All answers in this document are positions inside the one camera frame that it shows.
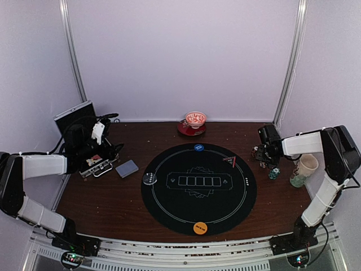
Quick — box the red black triangle marker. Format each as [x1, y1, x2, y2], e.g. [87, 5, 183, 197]
[223, 156, 236, 168]

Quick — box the grey dealer button disc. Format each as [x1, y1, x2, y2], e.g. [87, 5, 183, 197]
[142, 173, 157, 185]

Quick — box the blue small blind button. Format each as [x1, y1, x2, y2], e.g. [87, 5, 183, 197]
[194, 144, 205, 152]

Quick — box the orange big blind button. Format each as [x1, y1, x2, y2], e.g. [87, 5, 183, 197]
[193, 222, 208, 235]

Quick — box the blue cream poker chip stack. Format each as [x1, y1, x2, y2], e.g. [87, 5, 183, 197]
[259, 161, 270, 169]

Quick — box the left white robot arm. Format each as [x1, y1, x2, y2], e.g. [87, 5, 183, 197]
[1, 113, 123, 251]

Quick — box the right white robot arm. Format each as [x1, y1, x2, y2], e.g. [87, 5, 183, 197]
[255, 124, 360, 250]

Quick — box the orange black poker chip stack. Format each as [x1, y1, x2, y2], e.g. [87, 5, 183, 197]
[251, 146, 258, 159]

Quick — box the grey playing card deck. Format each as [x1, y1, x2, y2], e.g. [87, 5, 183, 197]
[116, 160, 139, 178]

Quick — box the green poker chip stack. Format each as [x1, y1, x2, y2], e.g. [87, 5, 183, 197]
[268, 168, 280, 180]

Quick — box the aluminium poker case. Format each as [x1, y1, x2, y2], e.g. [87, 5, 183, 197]
[52, 100, 118, 178]

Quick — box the black round poker mat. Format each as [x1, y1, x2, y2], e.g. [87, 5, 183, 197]
[141, 143, 257, 235]

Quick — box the dark red saucer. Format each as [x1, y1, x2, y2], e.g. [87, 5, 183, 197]
[177, 119, 206, 137]

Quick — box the red white patterned bowl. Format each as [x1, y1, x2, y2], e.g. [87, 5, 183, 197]
[185, 111, 207, 129]

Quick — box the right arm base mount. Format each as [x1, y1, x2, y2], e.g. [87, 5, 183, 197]
[269, 234, 318, 268]

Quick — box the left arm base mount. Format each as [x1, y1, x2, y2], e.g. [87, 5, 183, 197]
[51, 233, 101, 270]

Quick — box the front aluminium rail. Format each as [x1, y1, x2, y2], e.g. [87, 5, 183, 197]
[21, 235, 349, 271]

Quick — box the right aluminium frame post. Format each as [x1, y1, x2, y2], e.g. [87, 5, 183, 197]
[273, 0, 308, 128]

